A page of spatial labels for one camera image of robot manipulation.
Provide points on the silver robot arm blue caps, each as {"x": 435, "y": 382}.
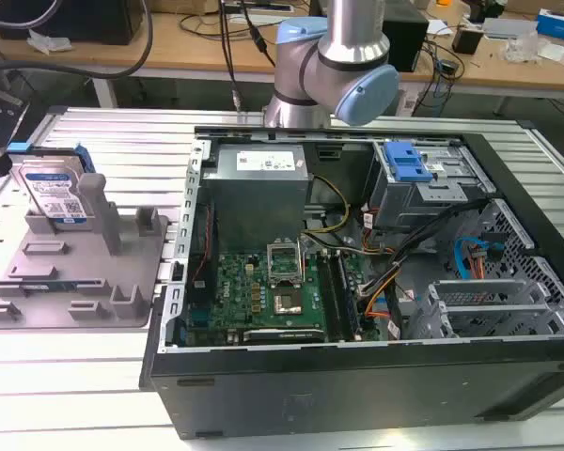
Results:
{"x": 338, "y": 42}

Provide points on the hard disk in blue carrier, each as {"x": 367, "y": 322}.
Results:
{"x": 51, "y": 188}

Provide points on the metal disk bay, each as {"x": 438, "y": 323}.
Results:
{"x": 404, "y": 202}

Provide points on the clear plastic bag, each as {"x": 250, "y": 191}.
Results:
{"x": 49, "y": 41}

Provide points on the large black equipment case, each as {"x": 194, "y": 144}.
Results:
{"x": 75, "y": 19}

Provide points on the grey parts rack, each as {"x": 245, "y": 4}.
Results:
{"x": 75, "y": 263}

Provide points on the wooden desk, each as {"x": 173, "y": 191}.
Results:
{"x": 192, "y": 54}

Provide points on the grey power supply unit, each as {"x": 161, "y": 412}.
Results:
{"x": 258, "y": 192}

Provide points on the green motherboard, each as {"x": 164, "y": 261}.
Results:
{"x": 244, "y": 291}

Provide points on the CPU socket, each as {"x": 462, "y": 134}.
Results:
{"x": 286, "y": 303}

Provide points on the black expansion slot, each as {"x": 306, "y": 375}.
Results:
{"x": 282, "y": 335}

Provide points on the black RAM slot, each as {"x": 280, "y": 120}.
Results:
{"x": 349, "y": 300}
{"x": 326, "y": 296}

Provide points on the blue plastic bay latch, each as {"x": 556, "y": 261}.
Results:
{"x": 406, "y": 162}

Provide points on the black desktop computer box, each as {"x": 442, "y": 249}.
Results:
{"x": 404, "y": 37}

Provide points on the black open PC case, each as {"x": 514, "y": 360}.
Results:
{"x": 357, "y": 390}

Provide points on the small black box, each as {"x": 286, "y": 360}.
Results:
{"x": 466, "y": 39}

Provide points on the blue cardboard box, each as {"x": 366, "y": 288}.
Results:
{"x": 561, "y": 26}

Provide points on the metal expansion slot bracket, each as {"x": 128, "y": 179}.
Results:
{"x": 479, "y": 286}
{"x": 493, "y": 312}

